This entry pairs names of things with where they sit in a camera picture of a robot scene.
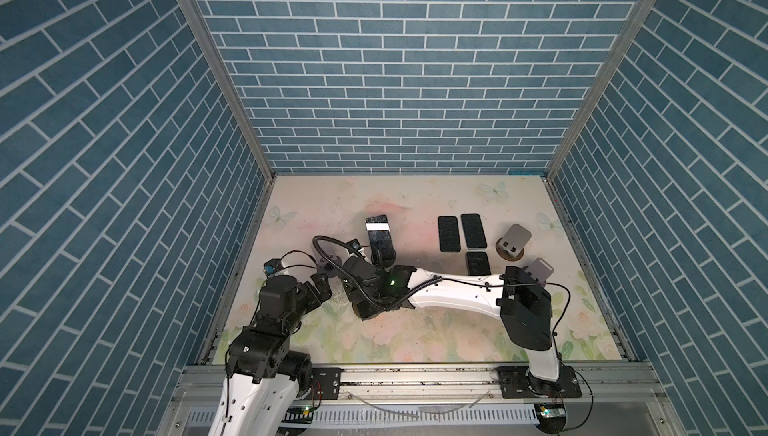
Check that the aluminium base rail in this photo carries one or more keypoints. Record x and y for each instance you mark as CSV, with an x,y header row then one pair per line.
x,y
607,381

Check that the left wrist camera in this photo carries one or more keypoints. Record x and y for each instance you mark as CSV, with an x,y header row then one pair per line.
x,y
272,267

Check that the black phone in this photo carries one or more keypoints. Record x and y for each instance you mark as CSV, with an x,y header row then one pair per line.
x,y
383,253
473,229
448,234

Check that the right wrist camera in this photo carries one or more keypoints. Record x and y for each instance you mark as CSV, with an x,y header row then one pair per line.
x,y
357,247

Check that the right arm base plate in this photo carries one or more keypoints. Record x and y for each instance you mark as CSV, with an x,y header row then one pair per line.
x,y
516,382

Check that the purple-edged phone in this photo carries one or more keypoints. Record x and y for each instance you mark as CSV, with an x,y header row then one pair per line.
x,y
477,263

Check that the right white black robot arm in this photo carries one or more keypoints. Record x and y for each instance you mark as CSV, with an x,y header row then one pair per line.
x,y
514,298

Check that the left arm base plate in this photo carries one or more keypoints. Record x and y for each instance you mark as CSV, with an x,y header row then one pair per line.
x,y
327,380

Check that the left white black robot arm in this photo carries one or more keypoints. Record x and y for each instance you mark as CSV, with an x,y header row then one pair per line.
x,y
263,376

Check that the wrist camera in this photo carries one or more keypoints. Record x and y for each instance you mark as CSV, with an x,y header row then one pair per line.
x,y
272,267
357,247

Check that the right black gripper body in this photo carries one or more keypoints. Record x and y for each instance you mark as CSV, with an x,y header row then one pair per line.
x,y
353,295

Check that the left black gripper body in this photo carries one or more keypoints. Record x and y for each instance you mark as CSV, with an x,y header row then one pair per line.
x,y
305,300

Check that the purple-grey phone stand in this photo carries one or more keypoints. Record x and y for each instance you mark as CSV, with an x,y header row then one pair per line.
x,y
329,266

